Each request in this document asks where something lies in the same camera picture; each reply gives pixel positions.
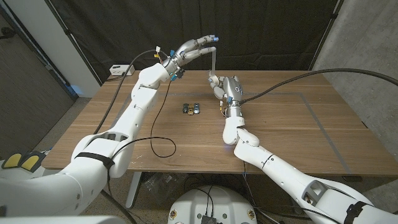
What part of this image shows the yellow foot pedal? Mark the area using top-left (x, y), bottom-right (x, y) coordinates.
top-left (1, 152), bottom-right (23, 170)
top-left (19, 151), bottom-right (47, 174)

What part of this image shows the white robot chest cover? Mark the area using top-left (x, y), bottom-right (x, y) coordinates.
top-left (0, 215), bottom-right (127, 224)

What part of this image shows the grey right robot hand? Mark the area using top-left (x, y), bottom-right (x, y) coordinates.
top-left (208, 75), bottom-right (244, 108)

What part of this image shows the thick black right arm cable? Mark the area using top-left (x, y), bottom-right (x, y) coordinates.
top-left (239, 68), bottom-right (398, 105)

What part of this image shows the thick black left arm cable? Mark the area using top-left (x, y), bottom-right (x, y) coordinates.
top-left (93, 49), bottom-right (169, 224)

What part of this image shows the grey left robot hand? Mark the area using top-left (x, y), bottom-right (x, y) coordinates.
top-left (161, 34), bottom-right (220, 82)

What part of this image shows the black backdrop frame pole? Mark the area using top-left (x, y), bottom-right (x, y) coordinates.
top-left (44, 0), bottom-right (104, 85)
top-left (308, 0), bottom-right (345, 71)

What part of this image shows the wooden table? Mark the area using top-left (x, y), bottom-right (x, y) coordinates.
top-left (88, 91), bottom-right (353, 175)

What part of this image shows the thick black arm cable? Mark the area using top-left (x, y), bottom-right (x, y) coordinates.
top-left (93, 49), bottom-right (169, 224)
top-left (239, 68), bottom-right (398, 105)

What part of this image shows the black backdrop curtain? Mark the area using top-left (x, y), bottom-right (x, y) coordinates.
top-left (46, 0), bottom-right (343, 84)

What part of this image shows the dark grey door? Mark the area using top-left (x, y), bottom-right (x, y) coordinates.
top-left (0, 6), bottom-right (78, 159)

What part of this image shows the white power box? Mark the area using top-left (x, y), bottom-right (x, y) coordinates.
top-left (109, 64), bottom-right (136, 77)

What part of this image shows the black door handle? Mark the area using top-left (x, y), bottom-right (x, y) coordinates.
top-left (0, 27), bottom-right (15, 40)

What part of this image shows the clear plastic bag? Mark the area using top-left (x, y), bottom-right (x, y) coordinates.
top-left (144, 172), bottom-right (188, 207)

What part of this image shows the black power box cable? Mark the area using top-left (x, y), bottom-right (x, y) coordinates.
top-left (106, 72), bottom-right (127, 82)

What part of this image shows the white robot torso base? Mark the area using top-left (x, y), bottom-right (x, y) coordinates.
top-left (167, 185), bottom-right (258, 224)

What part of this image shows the white table leg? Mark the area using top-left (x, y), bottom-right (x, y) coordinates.
top-left (126, 171), bottom-right (144, 209)

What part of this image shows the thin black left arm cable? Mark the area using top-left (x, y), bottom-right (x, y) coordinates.
top-left (110, 79), bottom-right (178, 159)

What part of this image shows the clear tape roll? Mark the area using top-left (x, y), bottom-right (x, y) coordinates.
top-left (207, 49), bottom-right (220, 85)

